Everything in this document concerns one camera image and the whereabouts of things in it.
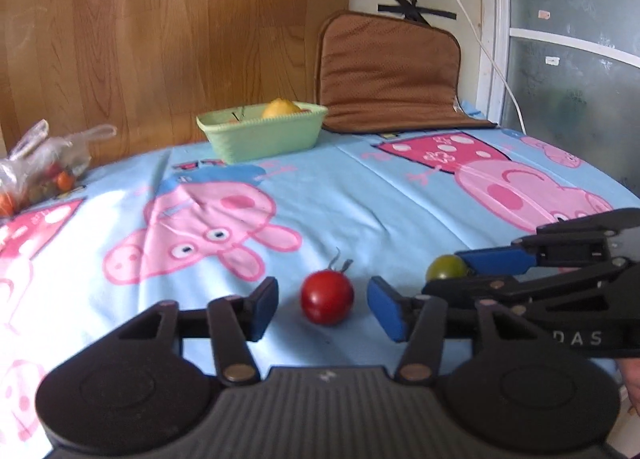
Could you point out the light green plastic basket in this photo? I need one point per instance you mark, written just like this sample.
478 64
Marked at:
265 139

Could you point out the wood grain board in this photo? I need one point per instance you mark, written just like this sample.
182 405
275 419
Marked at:
150 39

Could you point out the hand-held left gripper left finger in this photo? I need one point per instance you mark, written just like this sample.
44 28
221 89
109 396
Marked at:
262 311

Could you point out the brown seat cushion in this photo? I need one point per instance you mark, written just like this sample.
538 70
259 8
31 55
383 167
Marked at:
390 74

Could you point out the blue cartoon printed blanket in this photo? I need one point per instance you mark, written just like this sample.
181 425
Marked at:
350 199

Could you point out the yellow lemon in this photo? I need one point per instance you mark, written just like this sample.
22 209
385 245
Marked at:
281 108

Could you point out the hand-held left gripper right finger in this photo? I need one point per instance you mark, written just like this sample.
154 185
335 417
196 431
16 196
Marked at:
387 311

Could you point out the clear plastic bag of tomatoes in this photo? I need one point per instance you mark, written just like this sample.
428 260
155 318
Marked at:
45 164

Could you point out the person's right hand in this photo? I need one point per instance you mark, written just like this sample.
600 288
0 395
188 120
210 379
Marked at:
631 381

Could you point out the red cherry tomato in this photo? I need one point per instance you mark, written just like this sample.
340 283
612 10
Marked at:
327 296

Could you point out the frosted glass door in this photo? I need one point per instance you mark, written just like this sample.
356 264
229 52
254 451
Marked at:
575 79

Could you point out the black tape strips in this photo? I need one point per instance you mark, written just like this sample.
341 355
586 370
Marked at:
415 11

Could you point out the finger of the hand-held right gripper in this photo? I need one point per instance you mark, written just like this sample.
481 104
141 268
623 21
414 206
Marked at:
550 281
492 260

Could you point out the green cherry tomato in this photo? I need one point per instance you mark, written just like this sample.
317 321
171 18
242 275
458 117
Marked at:
445 267

